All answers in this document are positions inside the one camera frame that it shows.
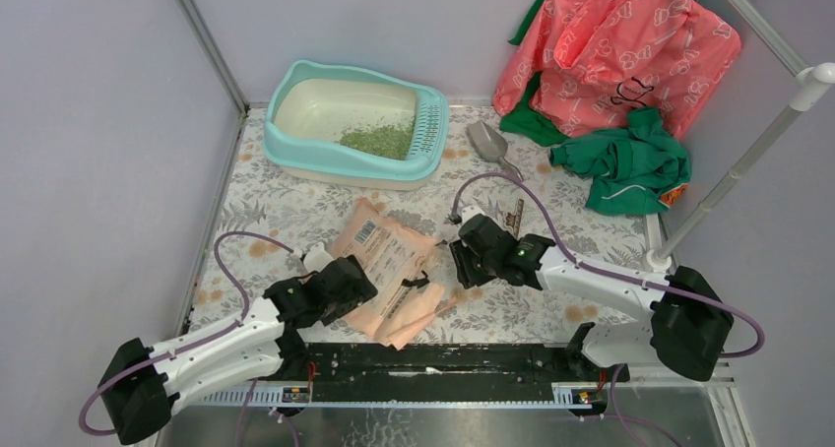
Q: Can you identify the brown bag sealing clip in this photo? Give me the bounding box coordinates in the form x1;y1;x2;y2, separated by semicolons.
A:
504;199;525;238

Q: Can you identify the pink cat litter bag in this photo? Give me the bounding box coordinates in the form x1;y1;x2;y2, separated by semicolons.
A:
329;197;459;350

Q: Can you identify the grey litter scoop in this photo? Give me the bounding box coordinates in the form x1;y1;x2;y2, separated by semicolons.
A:
466;121;524;182

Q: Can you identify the teal litter box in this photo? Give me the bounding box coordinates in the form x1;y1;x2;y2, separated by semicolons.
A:
263;60;450;191

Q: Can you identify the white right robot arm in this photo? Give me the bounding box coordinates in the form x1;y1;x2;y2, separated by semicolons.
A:
449;207;734;382

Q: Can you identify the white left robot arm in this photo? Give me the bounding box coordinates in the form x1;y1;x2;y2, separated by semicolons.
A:
98;256;378;445

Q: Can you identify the green cat litter pile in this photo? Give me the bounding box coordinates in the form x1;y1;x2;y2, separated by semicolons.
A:
337;118;415;160

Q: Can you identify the dark green garment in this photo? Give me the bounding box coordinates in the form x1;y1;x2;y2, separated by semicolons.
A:
498;0;657;149

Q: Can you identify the green sweatshirt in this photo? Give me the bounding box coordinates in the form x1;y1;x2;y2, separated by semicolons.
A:
548;107;691;216

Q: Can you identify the pink patterned jacket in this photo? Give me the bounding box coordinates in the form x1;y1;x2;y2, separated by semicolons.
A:
492;0;741;140

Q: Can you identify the white pole stand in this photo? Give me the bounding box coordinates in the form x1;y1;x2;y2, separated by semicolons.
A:
645;62;835;273

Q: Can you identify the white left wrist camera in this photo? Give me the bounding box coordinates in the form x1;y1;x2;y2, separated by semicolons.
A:
291;241;334;273

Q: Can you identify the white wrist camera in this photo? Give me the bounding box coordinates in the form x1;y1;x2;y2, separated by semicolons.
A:
291;241;334;273
446;206;485;225

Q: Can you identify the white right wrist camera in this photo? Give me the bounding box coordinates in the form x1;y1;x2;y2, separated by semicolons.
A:
446;206;485;225

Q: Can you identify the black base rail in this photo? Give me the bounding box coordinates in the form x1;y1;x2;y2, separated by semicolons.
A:
264;343;630;405

